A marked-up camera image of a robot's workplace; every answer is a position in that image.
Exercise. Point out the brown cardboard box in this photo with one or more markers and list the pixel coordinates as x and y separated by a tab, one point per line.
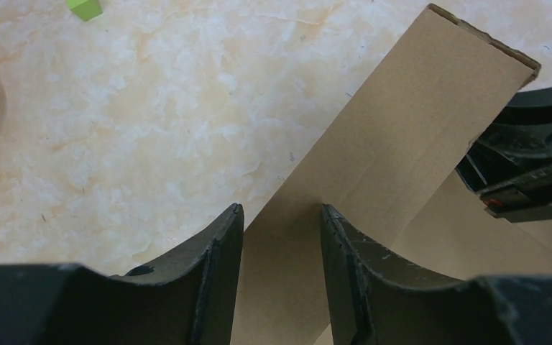
386	162

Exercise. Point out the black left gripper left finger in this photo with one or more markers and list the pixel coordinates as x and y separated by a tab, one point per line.
185	296

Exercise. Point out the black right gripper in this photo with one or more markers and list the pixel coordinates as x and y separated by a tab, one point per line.
509	167

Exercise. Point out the small green block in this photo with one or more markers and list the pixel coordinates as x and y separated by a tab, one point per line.
85	9

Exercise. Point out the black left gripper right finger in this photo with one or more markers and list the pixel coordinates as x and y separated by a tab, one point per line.
375	296

